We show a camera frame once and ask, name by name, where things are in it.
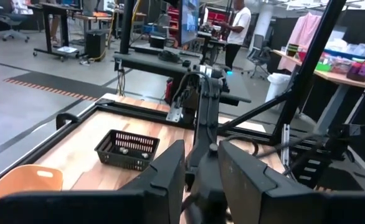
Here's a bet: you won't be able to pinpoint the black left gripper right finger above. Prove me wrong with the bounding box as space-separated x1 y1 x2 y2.
218 140 365 224

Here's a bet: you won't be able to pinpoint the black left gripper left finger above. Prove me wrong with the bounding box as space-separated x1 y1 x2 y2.
0 139 186 224

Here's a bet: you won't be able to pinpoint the black mesh basket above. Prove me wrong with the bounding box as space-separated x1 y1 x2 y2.
94 129 161 172

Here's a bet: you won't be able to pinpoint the yellow plastic bin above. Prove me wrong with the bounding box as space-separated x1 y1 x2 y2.
0 164 64 218

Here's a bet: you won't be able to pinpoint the white waste bin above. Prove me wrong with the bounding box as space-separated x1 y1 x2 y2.
265 72 293 111

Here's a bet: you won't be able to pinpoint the grey desk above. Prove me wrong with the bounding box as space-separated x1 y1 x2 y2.
113 46 204 78
219 70 252 106

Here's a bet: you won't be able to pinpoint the red canister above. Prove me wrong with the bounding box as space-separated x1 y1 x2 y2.
165 78 174 104

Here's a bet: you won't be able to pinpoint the long wooden table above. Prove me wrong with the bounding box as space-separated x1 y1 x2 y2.
272 49 365 134

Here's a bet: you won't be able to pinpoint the green plastic container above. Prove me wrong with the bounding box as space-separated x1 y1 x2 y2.
315 61 332 73

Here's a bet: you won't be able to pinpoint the mesh office chair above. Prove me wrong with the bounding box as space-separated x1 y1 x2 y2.
241 33 273 79

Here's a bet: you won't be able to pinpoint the black cup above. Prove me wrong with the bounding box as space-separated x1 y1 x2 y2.
286 43 300 57

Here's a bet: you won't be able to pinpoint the black computer tower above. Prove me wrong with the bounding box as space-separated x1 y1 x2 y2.
85 29 107 62

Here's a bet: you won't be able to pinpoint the black headphones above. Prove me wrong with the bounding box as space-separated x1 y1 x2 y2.
158 49 181 63

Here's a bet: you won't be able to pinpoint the pink hanging garment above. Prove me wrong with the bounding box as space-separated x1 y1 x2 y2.
277 12 323 73

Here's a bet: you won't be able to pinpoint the clear plastic bag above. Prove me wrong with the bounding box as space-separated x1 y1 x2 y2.
350 42 365 57

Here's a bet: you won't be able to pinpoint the black diagonal pole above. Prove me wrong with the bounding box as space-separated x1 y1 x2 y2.
119 0 136 55

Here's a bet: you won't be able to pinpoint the person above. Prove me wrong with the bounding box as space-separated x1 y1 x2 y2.
221 0 252 71

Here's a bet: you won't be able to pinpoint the black standing desk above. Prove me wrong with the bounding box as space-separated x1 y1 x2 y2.
26 2 83 62

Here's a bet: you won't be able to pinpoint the large display screen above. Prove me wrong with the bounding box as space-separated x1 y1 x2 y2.
179 0 201 47

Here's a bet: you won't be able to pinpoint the grey office chair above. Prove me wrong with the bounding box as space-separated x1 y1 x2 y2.
0 2 31 44

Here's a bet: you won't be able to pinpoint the silver aluminium post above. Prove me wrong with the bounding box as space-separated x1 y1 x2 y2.
281 123 292 167

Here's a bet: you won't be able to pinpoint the black right camera cable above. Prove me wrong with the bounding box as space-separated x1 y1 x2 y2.
222 135 260 157

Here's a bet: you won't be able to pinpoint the black frame clamp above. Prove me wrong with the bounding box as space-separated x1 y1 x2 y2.
55 112 81 131

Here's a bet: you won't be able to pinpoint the black frame brace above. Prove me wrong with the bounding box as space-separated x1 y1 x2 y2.
221 91 294 130

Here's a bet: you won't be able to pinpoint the silver metal bracket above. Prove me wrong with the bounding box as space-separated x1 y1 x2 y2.
166 102 183 123

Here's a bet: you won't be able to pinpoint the black rig upright post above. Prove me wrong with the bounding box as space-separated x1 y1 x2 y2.
271 0 348 146

